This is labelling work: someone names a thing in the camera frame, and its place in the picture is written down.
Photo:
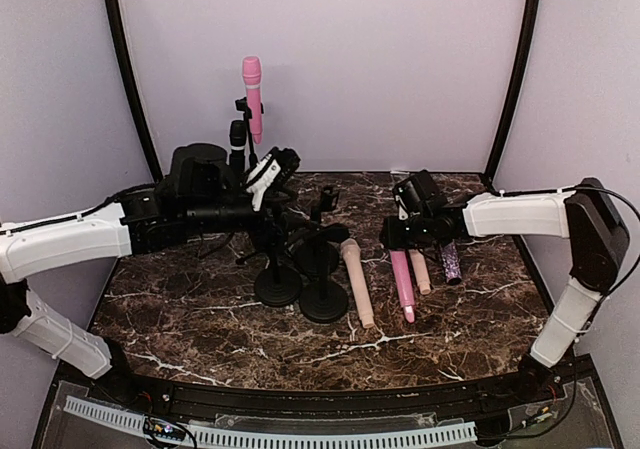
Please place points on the black toy microphone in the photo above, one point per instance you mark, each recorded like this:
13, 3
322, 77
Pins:
238, 142

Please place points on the black clip mic stand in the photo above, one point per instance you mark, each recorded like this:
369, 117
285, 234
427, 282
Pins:
322, 300

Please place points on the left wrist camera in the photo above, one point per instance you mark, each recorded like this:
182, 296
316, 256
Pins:
272, 171

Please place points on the pink microphone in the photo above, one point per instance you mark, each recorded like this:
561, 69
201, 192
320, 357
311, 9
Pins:
252, 77
403, 284

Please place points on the round-base stand of tall beige mic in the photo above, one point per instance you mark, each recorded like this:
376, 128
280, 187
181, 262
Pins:
277, 285

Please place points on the purple rhinestone microphone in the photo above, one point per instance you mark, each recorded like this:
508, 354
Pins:
450, 263

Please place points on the black tripod mic stand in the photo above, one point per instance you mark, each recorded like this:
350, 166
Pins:
284, 196

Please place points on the white slotted cable duct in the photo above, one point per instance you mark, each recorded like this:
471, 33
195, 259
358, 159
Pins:
253, 432

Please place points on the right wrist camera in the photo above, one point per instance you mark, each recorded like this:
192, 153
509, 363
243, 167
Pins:
403, 199

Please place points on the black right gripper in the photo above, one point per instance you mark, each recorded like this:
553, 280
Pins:
393, 238

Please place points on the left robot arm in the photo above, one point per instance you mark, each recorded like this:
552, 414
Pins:
201, 194

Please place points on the tall beige microphone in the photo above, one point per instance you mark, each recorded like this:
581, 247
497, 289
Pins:
351, 255

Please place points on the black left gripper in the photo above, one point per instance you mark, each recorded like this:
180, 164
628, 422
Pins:
262, 237

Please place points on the black front rail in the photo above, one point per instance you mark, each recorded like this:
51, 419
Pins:
484, 398

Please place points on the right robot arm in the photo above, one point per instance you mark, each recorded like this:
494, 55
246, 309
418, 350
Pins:
585, 215

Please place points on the beige microphone round head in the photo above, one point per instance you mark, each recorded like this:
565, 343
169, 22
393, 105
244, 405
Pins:
421, 272

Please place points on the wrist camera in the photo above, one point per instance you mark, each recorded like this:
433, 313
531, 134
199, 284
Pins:
272, 171
403, 199

